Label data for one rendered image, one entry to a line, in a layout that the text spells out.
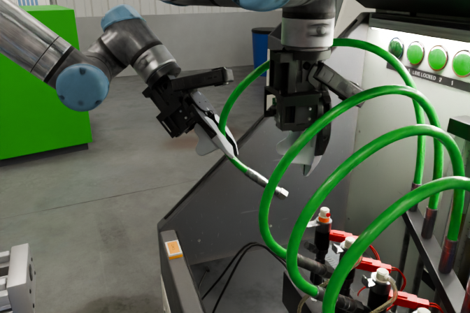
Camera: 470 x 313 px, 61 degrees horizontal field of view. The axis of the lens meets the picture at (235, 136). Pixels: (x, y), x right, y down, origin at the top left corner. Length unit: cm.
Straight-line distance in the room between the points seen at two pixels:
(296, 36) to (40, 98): 341
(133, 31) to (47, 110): 314
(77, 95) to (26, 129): 326
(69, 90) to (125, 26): 19
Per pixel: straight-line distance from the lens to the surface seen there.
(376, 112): 104
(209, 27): 747
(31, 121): 391
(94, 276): 246
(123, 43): 79
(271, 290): 102
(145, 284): 234
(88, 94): 67
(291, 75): 59
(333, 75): 62
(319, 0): 57
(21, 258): 95
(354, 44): 72
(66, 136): 400
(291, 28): 58
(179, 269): 90
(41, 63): 69
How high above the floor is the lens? 152
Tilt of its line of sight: 21 degrees down
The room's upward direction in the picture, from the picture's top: straight up
